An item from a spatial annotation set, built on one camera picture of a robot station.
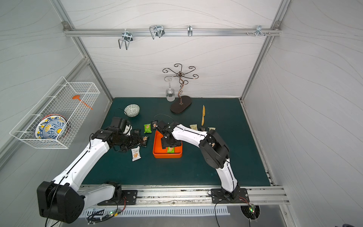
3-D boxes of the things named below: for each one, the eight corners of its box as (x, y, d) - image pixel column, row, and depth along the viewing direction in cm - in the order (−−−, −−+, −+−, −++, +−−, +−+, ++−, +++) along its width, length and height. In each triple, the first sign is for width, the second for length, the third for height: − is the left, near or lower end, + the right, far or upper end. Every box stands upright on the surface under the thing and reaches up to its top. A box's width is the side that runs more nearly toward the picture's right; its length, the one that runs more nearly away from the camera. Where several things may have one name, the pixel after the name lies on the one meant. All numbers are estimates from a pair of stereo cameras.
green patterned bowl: (123, 117, 108) (122, 114, 105) (127, 106, 115) (126, 103, 113) (138, 117, 108) (136, 115, 105) (141, 106, 115) (140, 103, 113)
